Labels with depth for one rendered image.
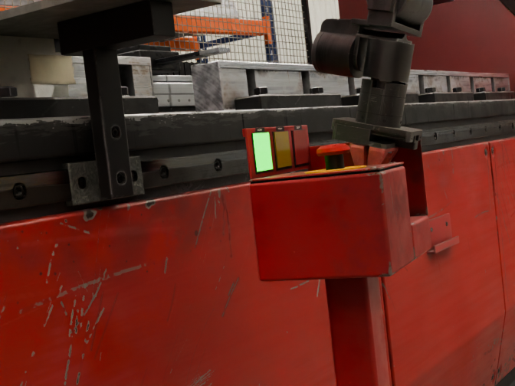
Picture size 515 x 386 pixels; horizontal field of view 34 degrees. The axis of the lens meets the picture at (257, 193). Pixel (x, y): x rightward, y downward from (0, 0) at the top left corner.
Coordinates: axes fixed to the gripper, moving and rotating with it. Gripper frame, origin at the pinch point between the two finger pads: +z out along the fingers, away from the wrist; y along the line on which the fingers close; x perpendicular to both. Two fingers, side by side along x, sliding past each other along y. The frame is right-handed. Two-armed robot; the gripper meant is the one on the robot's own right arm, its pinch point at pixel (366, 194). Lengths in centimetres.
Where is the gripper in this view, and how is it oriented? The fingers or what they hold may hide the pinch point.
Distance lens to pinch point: 108.4
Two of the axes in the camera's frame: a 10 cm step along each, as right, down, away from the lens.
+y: -9.0, -2.0, 3.9
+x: -4.1, 1.0, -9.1
